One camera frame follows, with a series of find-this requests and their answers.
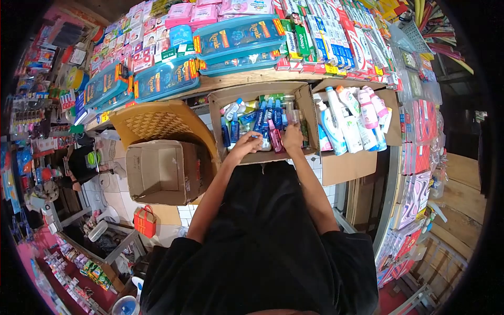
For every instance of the blue and white bucket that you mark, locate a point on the blue and white bucket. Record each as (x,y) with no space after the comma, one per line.
(125,306)

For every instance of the person's right fingers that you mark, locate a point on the person's right fingers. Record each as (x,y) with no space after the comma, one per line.
(290,128)

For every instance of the cardboard box of small bottles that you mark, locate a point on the cardboard box of small bottles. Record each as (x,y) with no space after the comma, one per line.
(303,106)

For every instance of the empty cardboard box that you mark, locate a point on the empty cardboard box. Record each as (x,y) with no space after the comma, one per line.
(161,173)

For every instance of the person's right hand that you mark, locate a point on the person's right hand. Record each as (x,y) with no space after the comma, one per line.
(293,139)

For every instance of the full shop shelf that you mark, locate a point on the full shop shelf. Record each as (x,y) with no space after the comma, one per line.
(417,130)
(35,98)
(236,43)

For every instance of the red paper gift bag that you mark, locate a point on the red paper gift bag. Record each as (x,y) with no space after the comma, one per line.
(145,222)

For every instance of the group of white lotion bottles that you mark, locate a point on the group of white lotion bottles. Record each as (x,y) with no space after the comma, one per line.
(348,122)

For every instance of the person's left hand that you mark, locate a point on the person's left hand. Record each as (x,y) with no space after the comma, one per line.
(245,145)

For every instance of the yellow woven plastic chair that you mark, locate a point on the yellow woven plastic chair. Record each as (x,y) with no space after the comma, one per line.
(157,122)

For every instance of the person's left fingers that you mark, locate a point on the person's left fingers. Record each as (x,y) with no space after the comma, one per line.
(253,137)

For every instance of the glass display counter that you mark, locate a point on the glass display counter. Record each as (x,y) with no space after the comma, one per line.
(74,275)

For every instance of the clear small bottle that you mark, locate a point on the clear small bottle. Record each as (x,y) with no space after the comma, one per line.
(294,116)

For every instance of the person's body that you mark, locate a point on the person's body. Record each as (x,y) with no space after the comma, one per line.
(260,252)

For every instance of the cardboard box of large bottles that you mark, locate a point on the cardboard box of large bottles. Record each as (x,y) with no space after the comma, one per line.
(348,167)

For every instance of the group of small coloured bottles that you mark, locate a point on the group of small coloured bottles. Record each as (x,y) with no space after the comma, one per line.
(262,116)

